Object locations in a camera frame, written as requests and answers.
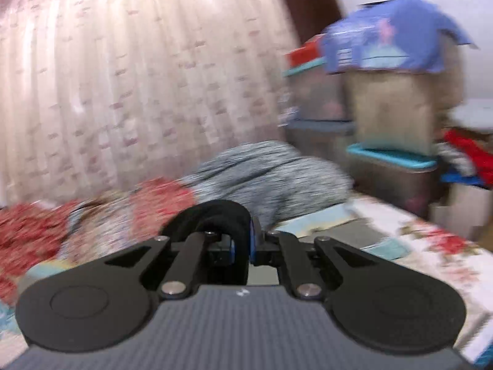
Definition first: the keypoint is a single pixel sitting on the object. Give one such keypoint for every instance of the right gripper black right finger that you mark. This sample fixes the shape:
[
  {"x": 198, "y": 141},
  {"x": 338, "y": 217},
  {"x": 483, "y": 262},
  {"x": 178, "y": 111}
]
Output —
[{"x": 335, "y": 299}]

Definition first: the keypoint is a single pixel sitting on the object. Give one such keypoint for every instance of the lower clear teal-lid bin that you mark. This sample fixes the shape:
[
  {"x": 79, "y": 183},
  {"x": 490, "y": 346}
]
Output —
[{"x": 403, "y": 179}]

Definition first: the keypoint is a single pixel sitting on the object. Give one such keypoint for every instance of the cardboard box with blue cloth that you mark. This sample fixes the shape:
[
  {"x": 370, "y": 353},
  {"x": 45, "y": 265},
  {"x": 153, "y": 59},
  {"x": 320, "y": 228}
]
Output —
[{"x": 403, "y": 69}]

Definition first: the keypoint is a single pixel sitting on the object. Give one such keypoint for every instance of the striped teal grey bedspread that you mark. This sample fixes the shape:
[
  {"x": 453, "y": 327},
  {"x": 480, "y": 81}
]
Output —
[{"x": 211, "y": 329}]

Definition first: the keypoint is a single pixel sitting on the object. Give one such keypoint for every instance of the clear teal-lid bin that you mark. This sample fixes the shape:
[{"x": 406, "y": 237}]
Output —
[
  {"x": 403, "y": 179},
  {"x": 312, "y": 93}
]

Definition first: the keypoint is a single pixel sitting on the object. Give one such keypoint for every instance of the grey speckled blanket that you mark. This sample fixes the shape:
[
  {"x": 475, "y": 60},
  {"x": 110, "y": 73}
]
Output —
[{"x": 272, "y": 179}]

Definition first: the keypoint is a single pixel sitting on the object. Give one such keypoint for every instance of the beige floral curtain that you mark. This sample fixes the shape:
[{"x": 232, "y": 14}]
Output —
[{"x": 100, "y": 94}]

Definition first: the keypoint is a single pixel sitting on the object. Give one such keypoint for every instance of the red patterned quilt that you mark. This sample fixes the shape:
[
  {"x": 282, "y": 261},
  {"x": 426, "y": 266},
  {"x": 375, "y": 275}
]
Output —
[{"x": 80, "y": 231}]

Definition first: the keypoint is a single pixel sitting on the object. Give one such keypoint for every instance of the red clothes pile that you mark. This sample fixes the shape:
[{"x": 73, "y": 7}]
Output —
[{"x": 466, "y": 155}]

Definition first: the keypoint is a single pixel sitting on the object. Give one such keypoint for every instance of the upper clear teal-lid bin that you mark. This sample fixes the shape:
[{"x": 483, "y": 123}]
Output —
[{"x": 312, "y": 93}]

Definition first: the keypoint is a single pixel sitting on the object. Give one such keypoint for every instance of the black pants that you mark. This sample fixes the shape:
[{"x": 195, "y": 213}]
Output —
[{"x": 218, "y": 218}]

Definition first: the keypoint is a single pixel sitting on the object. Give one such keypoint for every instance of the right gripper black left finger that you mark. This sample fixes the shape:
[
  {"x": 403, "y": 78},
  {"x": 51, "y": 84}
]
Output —
[{"x": 104, "y": 302}]

